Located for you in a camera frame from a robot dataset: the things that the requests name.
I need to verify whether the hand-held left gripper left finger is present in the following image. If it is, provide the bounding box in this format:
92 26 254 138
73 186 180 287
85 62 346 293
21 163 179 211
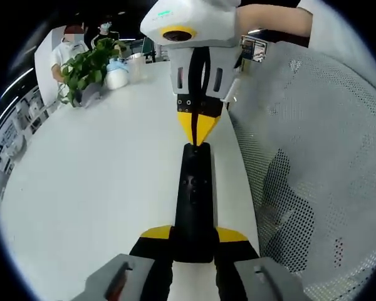
69 224 177 301

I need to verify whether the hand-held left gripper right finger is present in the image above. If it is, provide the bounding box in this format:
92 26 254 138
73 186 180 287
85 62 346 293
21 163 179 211
213 225 313 301

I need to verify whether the black remote control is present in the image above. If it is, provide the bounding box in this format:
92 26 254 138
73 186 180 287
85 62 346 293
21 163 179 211
172 142 216 263

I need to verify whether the clear glass jar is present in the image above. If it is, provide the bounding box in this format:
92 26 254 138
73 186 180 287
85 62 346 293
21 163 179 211
125 52 145 84

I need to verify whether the white spray bottle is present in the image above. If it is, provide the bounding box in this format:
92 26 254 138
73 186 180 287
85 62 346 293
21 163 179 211
105 58 130 91

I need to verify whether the green potted plant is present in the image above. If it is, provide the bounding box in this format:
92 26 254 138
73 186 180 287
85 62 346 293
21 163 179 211
56 39 128 108

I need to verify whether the white mesh chair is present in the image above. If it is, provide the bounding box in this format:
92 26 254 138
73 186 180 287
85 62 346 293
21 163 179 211
227 28 376 301

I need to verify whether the white square pillar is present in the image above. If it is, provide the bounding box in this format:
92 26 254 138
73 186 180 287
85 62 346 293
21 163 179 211
34 26 70 104

